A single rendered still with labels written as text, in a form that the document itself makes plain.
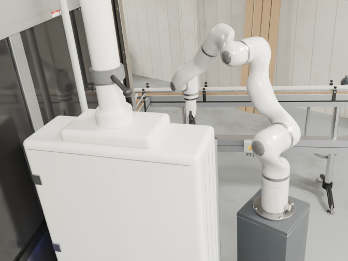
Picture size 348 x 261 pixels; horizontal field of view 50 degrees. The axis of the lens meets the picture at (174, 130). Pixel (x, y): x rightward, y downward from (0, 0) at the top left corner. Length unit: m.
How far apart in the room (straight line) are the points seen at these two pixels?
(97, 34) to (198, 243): 0.58
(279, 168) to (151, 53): 4.78
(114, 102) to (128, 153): 0.13
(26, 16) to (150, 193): 0.64
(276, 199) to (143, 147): 0.94
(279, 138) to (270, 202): 0.33
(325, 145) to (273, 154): 1.60
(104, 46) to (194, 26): 4.47
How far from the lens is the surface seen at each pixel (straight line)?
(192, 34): 5.40
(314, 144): 3.10
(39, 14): 1.30
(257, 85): 1.57
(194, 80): 1.93
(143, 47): 6.30
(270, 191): 1.71
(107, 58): 0.91
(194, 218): 0.97
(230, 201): 3.27
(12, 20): 1.17
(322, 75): 4.76
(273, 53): 4.56
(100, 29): 0.90
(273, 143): 1.54
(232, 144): 3.07
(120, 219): 1.07
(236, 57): 1.52
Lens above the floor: 1.99
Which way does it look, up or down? 27 degrees down
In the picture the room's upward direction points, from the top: 5 degrees counter-clockwise
